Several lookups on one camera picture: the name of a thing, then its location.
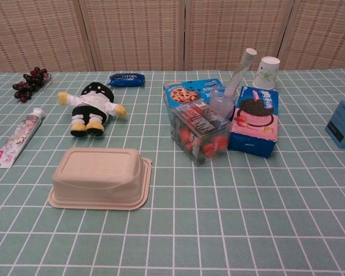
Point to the green checked tablecloth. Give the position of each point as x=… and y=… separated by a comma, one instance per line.
x=189, y=230

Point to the floral toothpaste tube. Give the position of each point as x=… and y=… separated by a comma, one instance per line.
x=17, y=138

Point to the black and white plush doll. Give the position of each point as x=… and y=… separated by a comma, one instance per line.
x=89, y=106

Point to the white paper cup green print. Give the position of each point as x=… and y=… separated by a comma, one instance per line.
x=266, y=72

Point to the blue Oreo packet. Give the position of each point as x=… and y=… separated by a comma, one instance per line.
x=126, y=80

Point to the dark red grape bunch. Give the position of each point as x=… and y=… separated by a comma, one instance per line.
x=27, y=84

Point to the woven folding screen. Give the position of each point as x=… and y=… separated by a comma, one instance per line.
x=132, y=31

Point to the beige lidded food container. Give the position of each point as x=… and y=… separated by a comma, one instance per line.
x=97, y=175

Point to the clear tube with white cap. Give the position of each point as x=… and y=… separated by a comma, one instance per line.
x=241, y=69

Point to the pink and blue Oreo box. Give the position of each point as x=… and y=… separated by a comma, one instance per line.
x=256, y=123

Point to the small blue cardboard box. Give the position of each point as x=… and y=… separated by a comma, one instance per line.
x=343, y=123

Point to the small clear plastic cup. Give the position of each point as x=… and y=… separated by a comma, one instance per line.
x=218, y=107

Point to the blue chocolate chip cookie box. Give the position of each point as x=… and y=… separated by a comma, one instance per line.
x=184, y=92

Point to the clear plastic snack box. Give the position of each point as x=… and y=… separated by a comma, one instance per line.
x=195, y=123

